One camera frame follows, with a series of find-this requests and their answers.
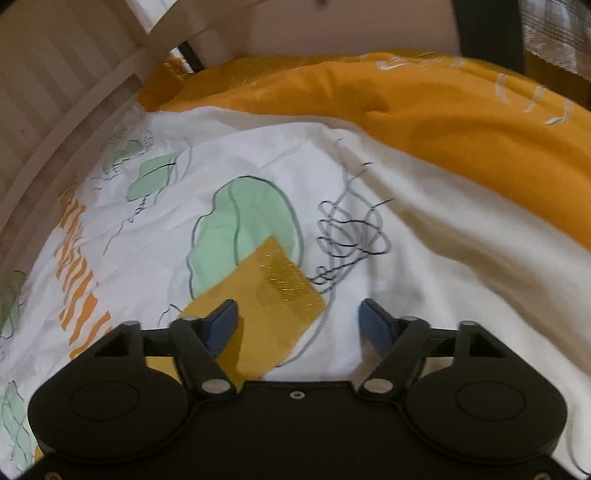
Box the grey checked cloth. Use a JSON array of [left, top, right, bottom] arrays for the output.
[[520, 0, 590, 80]]

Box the white patterned duvet cover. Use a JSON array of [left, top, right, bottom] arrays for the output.
[[1, 107, 590, 477]]

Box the mustard yellow knit sweater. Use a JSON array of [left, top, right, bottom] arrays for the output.
[[145, 234, 329, 387]]

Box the white wooden bed frame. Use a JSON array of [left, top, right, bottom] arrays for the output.
[[1, 1, 460, 275]]

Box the orange blanket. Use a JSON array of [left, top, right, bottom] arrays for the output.
[[138, 51, 590, 245]]

